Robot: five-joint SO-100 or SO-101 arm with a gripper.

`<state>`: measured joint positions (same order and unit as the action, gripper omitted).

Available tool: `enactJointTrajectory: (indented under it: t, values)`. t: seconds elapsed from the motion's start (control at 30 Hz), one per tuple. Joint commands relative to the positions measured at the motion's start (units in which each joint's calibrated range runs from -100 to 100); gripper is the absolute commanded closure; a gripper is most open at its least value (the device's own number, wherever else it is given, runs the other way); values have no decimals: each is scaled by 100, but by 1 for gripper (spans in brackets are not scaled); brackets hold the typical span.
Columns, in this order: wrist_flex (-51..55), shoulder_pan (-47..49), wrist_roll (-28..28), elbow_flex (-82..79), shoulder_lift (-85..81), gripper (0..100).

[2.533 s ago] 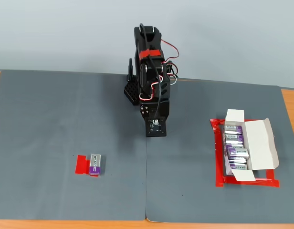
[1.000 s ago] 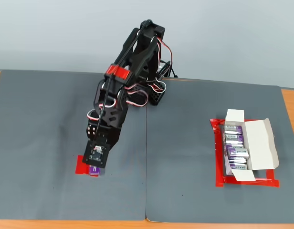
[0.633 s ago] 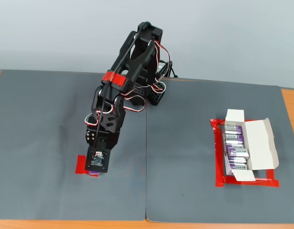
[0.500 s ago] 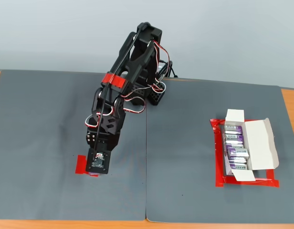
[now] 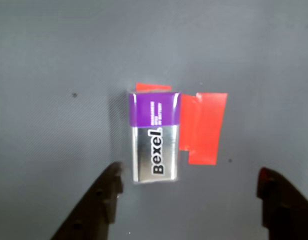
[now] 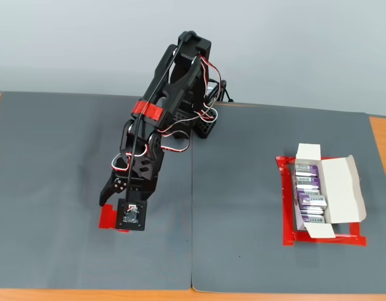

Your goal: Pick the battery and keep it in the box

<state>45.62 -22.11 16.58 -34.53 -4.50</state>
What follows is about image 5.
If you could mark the small red tape patch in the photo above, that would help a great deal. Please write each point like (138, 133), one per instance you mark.
(204, 125)

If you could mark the purple silver Bexel battery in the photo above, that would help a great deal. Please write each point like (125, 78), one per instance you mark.
(154, 125)

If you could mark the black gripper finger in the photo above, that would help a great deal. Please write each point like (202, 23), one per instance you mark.
(94, 200)
(286, 207)

